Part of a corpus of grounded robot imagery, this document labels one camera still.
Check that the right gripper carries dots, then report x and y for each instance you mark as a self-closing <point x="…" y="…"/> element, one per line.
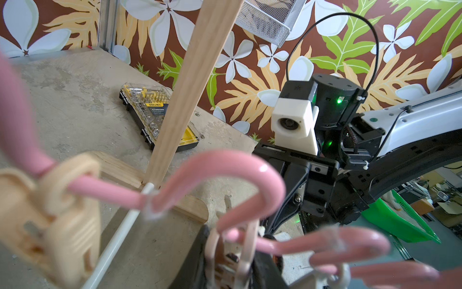
<point x="314" y="190"/>

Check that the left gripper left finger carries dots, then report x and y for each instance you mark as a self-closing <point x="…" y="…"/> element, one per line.
<point x="192" y="272"/>

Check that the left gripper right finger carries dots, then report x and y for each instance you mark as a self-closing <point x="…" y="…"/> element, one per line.
<point x="266" y="272"/>

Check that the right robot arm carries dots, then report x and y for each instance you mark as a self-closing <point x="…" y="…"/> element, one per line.
<point x="379" y="150"/>

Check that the green rubber glove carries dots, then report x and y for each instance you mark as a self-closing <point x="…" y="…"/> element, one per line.
<point x="400" y="220"/>

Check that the white mesh basket right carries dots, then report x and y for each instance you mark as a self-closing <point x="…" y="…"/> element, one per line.
<point x="271" y="21"/>

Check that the yellow drill bit box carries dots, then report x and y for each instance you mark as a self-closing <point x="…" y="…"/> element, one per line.
<point x="147" y="104"/>

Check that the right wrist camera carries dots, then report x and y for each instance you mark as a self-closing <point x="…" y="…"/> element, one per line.
<point x="294" y="117"/>

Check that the wooden drying rack frame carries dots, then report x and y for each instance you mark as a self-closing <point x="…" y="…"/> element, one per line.
<point x="215" y="21"/>

